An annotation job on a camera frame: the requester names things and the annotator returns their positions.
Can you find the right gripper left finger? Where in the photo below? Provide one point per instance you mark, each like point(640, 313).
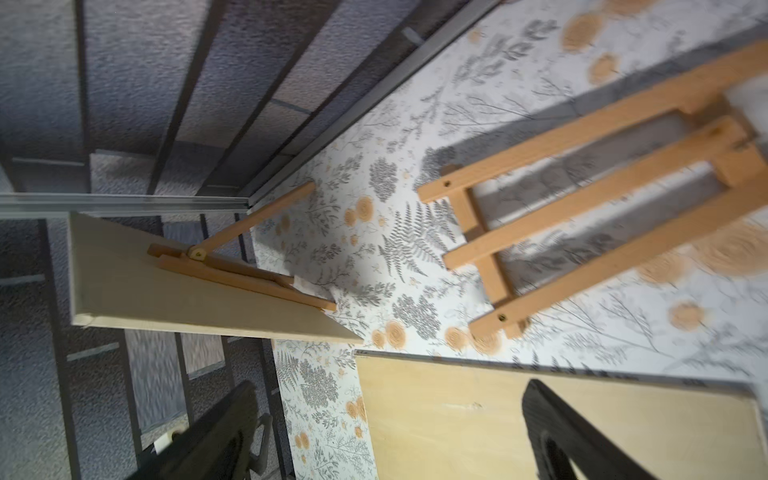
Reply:
point(227, 442)

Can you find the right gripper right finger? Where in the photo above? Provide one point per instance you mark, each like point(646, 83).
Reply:
point(564, 442)

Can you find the small wooden easel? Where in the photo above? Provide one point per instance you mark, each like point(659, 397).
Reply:
point(722, 137)
point(199, 261)

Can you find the plywood board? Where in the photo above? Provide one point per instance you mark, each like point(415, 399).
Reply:
point(115, 283)
point(439, 420)

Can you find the floral tablecloth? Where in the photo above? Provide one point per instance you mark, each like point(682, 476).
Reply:
point(528, 67)

